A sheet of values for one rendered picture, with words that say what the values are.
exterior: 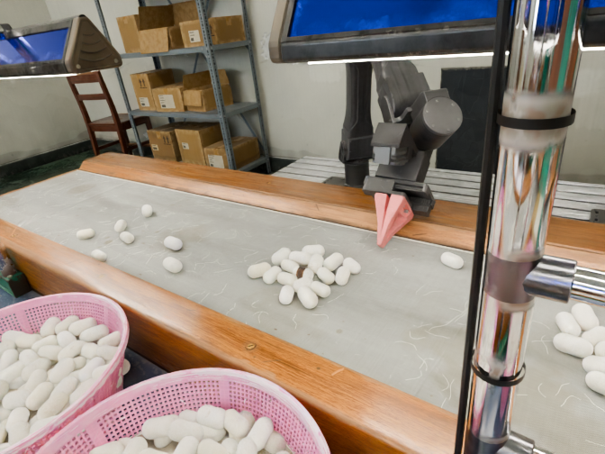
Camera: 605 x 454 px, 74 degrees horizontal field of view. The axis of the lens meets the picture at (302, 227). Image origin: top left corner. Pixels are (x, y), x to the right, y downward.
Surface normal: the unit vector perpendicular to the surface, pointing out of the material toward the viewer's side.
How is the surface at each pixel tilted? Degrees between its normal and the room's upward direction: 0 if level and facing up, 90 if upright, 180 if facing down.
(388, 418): 0
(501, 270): 90
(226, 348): 0
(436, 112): 52
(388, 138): 41
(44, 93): 90
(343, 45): 90
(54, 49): 58
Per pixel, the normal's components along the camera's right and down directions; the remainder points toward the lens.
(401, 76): 0.04, -0.39
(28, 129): 0.83, 0.18
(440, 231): -0.48, -0.33
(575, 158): -0.55, 0.43
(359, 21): -0.54, -0.11
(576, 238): -0.11, -0.89
